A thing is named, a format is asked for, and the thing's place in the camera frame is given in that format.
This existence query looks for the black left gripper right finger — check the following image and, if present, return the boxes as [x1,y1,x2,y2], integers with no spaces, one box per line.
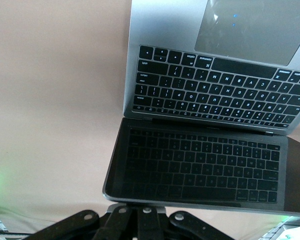
[137,206,237,240]

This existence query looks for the right robot arm base mount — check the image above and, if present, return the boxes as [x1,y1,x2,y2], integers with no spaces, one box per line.
[261,216,300,240]

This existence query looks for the silver grey laptop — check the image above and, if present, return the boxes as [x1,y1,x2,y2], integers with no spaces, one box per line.
[102,0,300,219]

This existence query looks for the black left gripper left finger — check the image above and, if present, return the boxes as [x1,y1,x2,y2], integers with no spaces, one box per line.
[22,206,138,240]

